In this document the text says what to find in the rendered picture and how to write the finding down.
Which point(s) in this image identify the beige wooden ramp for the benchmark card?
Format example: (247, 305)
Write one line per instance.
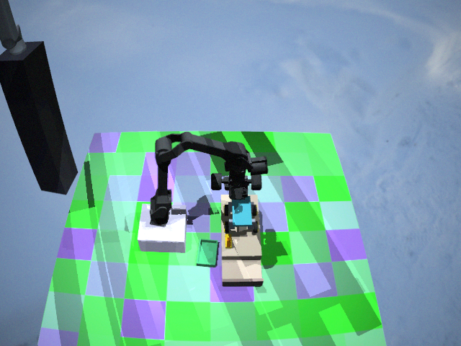
(241, 265)

